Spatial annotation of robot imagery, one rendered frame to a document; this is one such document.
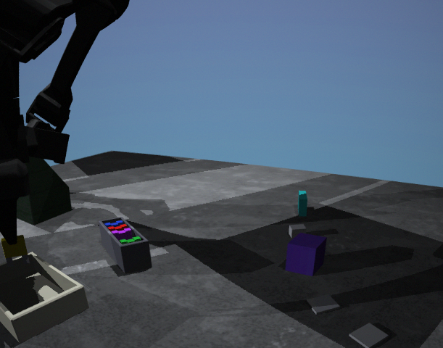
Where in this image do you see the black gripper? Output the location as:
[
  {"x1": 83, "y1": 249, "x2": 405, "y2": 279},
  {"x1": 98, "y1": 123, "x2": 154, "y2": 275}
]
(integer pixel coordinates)
[{"x1": 0, "y1": 98, "x2": 30, "y2": 245}]

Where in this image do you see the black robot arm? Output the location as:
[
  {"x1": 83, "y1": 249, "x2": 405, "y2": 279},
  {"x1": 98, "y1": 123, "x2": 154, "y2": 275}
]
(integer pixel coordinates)
[{"x1": 0, "y1": 0, "x2": 130, "y2": 164}]

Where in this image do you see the cyan block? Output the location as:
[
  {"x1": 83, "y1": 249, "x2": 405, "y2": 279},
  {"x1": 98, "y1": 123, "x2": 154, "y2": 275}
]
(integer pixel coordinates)
[{"x1": 298, "y1": 191, "x2": 307, "y2": 217}]

